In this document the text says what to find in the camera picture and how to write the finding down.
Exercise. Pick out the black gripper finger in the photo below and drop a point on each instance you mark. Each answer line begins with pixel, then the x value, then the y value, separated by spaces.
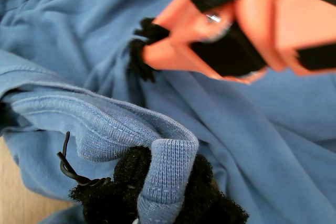
pixel 115 203
pixel 207 205

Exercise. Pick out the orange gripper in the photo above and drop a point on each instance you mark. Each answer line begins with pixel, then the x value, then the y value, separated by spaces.
pixel 168 53

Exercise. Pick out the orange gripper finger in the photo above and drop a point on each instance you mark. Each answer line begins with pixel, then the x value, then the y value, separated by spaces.
pixel 168 56

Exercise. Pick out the blue printed T-shirt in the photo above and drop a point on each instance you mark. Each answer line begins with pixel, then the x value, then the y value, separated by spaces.
pixel 262 129

